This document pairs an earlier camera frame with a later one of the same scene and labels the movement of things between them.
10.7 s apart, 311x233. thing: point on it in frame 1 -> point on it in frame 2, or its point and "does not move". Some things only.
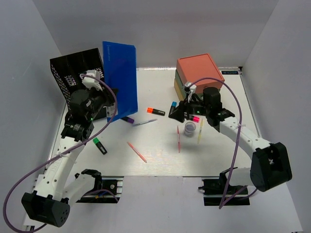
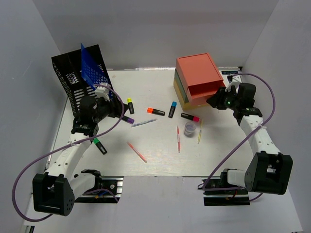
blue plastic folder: (119, 62) -> (92, 72)
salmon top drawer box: (193, 68) does not move
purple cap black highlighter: (128, 119) does not move
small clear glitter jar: (189, 128) does not move
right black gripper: (179, 114) -> (215, 100)
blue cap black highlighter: (174, 104) does not move
